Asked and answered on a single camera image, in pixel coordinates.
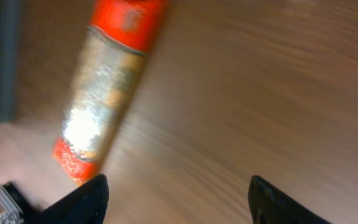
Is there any orange pasta package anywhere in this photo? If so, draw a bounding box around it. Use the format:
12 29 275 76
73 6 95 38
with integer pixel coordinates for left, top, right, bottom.
53 0 168 184

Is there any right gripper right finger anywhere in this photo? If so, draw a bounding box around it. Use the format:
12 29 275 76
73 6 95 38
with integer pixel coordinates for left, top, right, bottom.
248 175 330 224

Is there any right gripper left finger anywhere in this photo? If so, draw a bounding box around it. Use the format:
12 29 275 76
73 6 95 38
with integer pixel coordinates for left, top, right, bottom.
29 174 109 224

